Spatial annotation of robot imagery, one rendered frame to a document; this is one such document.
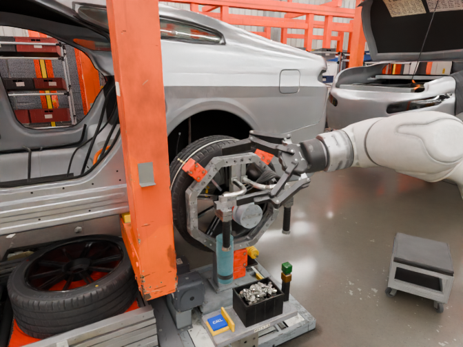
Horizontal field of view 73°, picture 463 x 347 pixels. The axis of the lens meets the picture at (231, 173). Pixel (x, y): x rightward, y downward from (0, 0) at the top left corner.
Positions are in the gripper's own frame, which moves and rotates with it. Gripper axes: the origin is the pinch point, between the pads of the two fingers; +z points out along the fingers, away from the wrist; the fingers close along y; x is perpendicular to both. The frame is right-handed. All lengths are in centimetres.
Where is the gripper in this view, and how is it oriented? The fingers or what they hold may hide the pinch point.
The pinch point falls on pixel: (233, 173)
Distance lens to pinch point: 69.2
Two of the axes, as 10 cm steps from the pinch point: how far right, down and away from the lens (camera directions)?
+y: 2.4, 8.2, -5.2
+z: -9.7, 2.2, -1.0
